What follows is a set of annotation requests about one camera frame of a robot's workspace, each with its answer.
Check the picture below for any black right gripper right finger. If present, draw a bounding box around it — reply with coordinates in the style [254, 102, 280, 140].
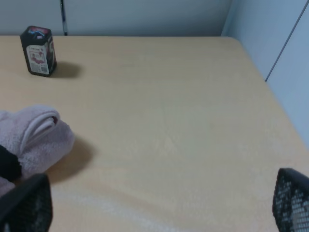
[272, 168, 309, 232]

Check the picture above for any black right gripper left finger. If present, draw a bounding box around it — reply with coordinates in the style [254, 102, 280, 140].
[0, 174, 53, 232]

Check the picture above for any pink towel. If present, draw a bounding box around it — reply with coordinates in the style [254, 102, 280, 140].
[0, 105, 75, 195]

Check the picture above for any black rectangular tin box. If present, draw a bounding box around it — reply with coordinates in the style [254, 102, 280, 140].
[20, 26, 57, 77]

